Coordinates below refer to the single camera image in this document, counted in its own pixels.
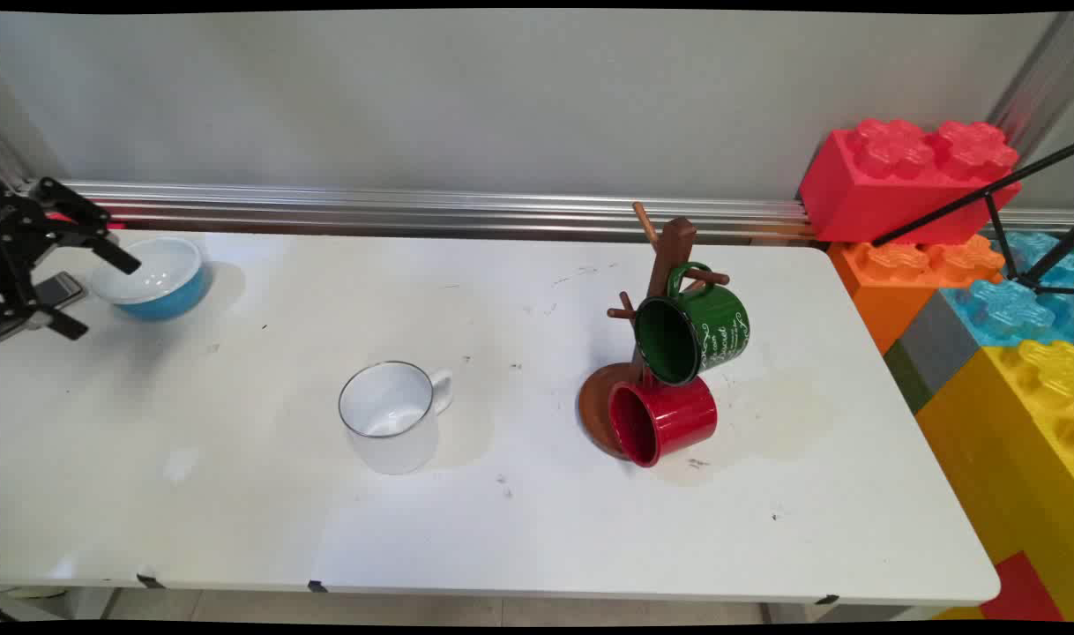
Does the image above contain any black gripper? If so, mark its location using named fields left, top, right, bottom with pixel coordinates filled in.
left=0, top=176, right=142, bottom=343

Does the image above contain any green enamel mug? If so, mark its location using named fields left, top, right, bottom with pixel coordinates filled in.
left=634, top=262, right=751, bottom=387

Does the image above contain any grey smartphone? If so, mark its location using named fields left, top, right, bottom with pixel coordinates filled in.
left=0, top=272, right=88, bottom=342

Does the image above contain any red studded toy brick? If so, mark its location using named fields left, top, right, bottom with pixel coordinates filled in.
left=48, top=212, right=125, bottom=230

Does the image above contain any blue and white bowl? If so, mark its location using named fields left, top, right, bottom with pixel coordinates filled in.
left=90, top=236, right=210, bottom=322

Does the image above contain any white enamel mug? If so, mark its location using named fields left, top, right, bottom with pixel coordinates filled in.
left=338, top=360, right=454, bottom=475

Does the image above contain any brown wooden mug tree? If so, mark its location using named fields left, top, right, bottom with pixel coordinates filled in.
left=578, top=201, right=730, bottom=459

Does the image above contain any red enamel mug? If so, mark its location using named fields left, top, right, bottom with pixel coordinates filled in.
left=608, top=366, right=719, bottom=468

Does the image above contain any orange toy brick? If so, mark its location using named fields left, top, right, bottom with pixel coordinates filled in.
left=828, top=234, right=1007, bottom=355

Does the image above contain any large red toy brick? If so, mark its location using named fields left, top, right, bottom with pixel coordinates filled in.
left=799, top=117, right=1023, bottom=246

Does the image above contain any grey toy brick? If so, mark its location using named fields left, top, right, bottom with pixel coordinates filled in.
left=884, top=289, right=981, bottom=415

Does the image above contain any black tripod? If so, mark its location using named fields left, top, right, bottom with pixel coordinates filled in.
left=870, top=143, right=1074, bottom=296

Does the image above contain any translucent light blue toy brick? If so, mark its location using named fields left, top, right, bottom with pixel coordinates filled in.
left=941, top=231, right=1074, bottom=347

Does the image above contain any large yellow toy brick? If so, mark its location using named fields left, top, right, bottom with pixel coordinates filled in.
left=914, top=340, right=1074, bottom=621

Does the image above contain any small red toy brick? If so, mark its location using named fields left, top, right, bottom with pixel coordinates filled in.
left=981, top=551, right=1067, bottom=623

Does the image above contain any aluminium frame rail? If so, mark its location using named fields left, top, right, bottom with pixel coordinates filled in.
left=12, top=181, right=1074, bottom=246

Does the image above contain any aluminium frame post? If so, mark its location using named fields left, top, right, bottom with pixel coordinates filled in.
left=987, top=13, right=1074, bottom=191

